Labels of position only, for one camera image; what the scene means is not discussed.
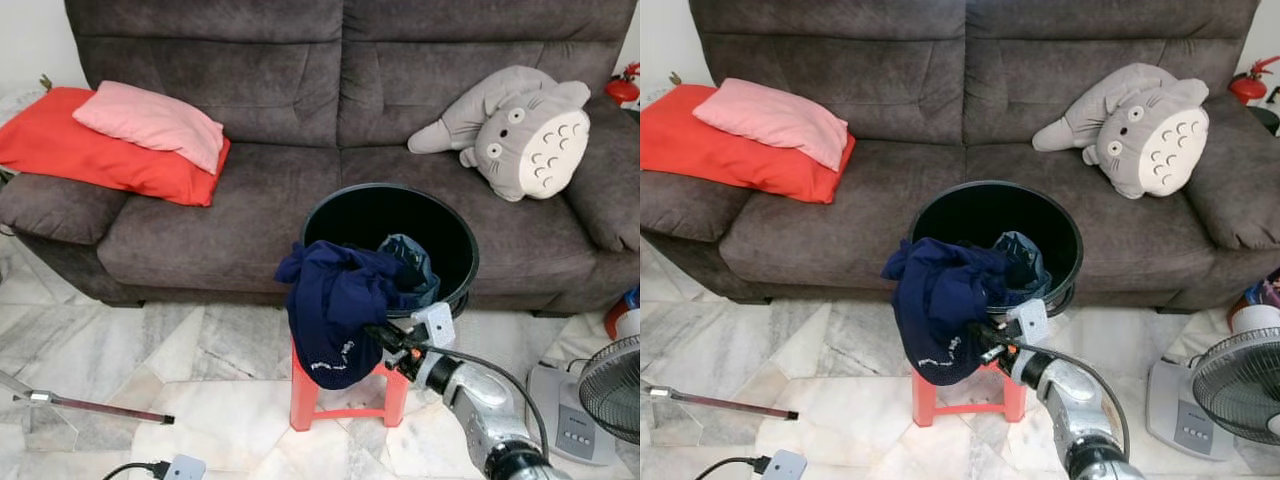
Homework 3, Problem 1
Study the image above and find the pink pillow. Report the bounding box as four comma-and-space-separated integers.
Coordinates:
72, 80, 227, 177
692, 77, 851, 173

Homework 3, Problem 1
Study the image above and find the coral plastic stool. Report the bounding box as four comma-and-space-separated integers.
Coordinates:
289, 335, 412, 434
911, 360, 1028, 429

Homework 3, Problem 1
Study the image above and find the grey brown fabric sofa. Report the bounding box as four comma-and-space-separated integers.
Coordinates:
640, 0, 1280, 313
0, 0, 641, 317

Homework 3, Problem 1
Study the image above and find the grey Totoro plush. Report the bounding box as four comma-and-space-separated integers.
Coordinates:
1031, 62, 1211, 201
406, 64, 593, 204

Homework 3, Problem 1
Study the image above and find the navy blue shirt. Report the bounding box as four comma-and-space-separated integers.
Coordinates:
274, 239, 426, 392
880, 237, 1031, 388

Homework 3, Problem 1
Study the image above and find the black round bin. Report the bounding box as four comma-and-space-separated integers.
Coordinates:
299, 182, 482, 323
908, 180, 1086, 319

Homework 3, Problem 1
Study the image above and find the red round container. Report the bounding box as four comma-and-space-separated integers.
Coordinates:
1228, 268, 1280, 336
603, 285, 641, 341

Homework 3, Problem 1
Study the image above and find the grey blue garment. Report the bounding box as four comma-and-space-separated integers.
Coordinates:
376, 233, 442, 311
990, 230, 1053, 306

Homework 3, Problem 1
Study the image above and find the red pillow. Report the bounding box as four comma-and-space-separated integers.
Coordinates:
640, 84, 857, 205
0, 86, 232, 208

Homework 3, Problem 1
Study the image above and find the red fire extinguisher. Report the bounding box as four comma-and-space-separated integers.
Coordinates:
1227, 55, 1280, 106
604, 62, 641, 107

